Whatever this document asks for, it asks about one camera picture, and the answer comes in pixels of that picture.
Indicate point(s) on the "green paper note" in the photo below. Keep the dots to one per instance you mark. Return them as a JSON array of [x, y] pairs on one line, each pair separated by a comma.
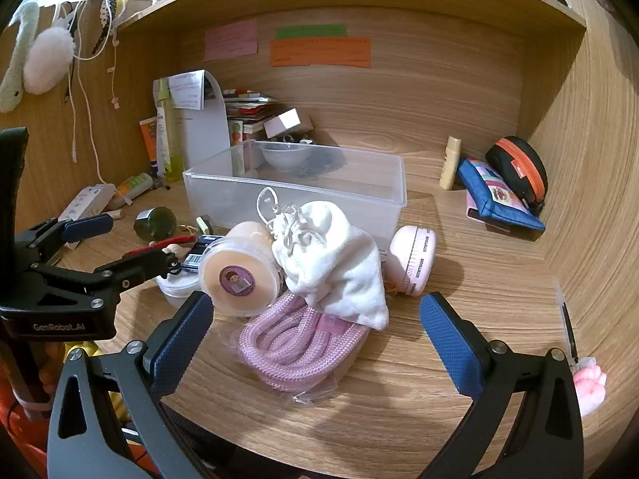
[[309, 32]]

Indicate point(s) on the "blue zip pouch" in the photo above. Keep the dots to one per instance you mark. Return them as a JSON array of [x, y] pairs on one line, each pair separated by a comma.
[[504, 204]]

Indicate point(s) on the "small clear bowl with items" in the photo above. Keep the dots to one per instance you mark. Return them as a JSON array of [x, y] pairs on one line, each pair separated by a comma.
[[284, 157]]

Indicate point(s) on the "pink oval hairbrush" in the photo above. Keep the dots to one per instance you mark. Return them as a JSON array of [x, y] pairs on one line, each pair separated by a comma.
[[412, 254]]

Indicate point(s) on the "cream tube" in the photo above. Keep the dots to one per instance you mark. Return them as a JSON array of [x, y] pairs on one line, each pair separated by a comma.
[[451, 159]]

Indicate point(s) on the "white medicine box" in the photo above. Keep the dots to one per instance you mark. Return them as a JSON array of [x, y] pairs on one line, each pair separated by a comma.
[[82, 199]]

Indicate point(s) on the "person's orange clothing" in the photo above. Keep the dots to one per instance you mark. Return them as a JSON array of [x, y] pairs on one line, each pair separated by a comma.
[[15, 429]]

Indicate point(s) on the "pink paw toy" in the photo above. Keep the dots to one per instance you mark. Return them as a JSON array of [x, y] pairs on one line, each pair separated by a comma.
[[589, 384]]

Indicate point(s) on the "small beige cylinder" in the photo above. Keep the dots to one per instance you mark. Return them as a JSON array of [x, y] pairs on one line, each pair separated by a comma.
[[115, 214]]

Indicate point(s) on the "yellow green bottle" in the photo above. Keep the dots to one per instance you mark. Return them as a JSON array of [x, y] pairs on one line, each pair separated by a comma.
[[174, 159]]

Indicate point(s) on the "small white box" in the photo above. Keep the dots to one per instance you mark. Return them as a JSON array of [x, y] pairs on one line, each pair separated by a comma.
[[284, 122]]

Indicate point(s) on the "wooden desk hutch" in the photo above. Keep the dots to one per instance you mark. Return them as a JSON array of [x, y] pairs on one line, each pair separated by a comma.
[[424, 110]]

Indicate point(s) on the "dark green bottle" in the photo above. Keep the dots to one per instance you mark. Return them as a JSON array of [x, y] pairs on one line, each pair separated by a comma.
[[159, 224]]

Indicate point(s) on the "pink paper note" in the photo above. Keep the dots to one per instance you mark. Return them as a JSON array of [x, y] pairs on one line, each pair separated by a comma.
[[229, 40]]

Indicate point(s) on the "pale green adapter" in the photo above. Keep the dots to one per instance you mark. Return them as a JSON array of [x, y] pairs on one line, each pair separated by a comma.
[[205, 223]]

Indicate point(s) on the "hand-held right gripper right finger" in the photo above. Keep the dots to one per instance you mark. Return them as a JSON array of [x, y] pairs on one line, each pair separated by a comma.
[[449, 344]]

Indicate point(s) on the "white tube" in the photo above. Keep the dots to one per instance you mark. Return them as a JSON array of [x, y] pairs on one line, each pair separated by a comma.
[[163, 139]]

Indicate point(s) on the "fruit printed box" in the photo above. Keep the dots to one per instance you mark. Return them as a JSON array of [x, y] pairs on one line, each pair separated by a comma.
[[238, 144]]

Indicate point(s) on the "white plush ball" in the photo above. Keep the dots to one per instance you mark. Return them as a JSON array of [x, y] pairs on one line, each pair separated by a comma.
[[47, 60]]

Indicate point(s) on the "clear plastic storage box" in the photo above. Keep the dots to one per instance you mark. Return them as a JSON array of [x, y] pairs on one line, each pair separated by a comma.
[[349, 184]]

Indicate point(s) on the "stack of small packets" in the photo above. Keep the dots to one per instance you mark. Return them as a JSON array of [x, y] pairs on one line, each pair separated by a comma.
[[249, 110]]

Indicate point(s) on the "black orange zip case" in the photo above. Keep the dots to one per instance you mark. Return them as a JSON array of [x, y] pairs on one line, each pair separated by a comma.
[[519, 159]]

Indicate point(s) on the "white round jar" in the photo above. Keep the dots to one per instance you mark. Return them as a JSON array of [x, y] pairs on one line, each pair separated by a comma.
[[177, 289]]

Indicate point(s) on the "green orange tube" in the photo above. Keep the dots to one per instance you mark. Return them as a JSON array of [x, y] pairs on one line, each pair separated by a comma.
[[132, 185]]

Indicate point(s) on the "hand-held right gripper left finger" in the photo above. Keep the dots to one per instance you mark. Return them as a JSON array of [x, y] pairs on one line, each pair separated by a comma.
[[179, 344]]

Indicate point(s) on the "printed receipt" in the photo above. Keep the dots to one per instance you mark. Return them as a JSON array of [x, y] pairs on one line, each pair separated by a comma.
[[184, 90]]

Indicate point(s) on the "white paper sheet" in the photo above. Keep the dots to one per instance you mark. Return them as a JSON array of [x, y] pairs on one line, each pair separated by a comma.
[[204, 129]]

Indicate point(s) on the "wooden desktop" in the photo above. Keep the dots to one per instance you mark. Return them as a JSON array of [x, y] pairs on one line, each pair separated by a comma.
[[499, 279]]

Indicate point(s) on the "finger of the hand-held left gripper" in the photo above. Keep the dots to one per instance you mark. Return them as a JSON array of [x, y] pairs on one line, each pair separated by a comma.
[[87, 227], [140, 264]]

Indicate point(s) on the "orange paper note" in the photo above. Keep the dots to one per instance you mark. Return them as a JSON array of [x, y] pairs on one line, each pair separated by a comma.
[[319, 52]]

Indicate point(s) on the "pale green plush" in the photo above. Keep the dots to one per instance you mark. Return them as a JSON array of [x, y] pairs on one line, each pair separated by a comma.
[[15, 70]]

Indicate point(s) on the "black barcode box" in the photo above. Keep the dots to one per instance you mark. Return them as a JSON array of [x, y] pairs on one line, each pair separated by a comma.
[[199, 252]]

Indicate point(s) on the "black lace headband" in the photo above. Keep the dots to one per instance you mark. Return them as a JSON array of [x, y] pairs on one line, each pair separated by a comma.
[[106, 15]]

